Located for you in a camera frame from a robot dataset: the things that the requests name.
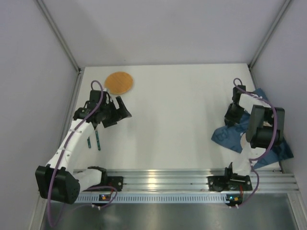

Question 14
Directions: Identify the aluminium frame post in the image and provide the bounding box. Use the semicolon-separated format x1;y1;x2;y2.
35;0;82;72
248;0;294;70

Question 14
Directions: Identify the right aluminium frame post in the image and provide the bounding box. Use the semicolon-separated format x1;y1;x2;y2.
248;0;294;70

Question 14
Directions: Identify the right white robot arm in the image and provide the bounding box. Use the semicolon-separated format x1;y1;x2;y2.
224;85;285;176

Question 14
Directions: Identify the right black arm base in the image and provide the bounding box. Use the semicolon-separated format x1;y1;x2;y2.
207;163;252;192

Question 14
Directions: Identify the spoon with green handle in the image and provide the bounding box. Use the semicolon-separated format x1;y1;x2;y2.
95;129;101;151

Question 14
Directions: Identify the fork with green handle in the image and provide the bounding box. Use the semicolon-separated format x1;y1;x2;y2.
87;137;92;149

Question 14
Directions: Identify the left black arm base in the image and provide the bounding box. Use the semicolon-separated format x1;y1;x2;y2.
85;176;124;192

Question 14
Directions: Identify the round woven bamboo plate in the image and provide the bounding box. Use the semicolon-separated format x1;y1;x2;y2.
104;71;134;95

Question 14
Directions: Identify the blue bear-print placemat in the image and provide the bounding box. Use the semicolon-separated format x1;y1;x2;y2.
210;88;295;170

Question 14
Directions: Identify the left aluminium frame post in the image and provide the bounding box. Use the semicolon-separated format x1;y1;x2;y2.
35;0;82;72

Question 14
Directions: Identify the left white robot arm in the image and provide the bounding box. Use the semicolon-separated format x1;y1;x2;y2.
35;90;132;204

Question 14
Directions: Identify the aluminium mounting rail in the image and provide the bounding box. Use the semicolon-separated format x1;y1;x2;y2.
107;169;299;194

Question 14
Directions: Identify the perforated grey cable duct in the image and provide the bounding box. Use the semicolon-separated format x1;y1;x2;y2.
75;193;242;204

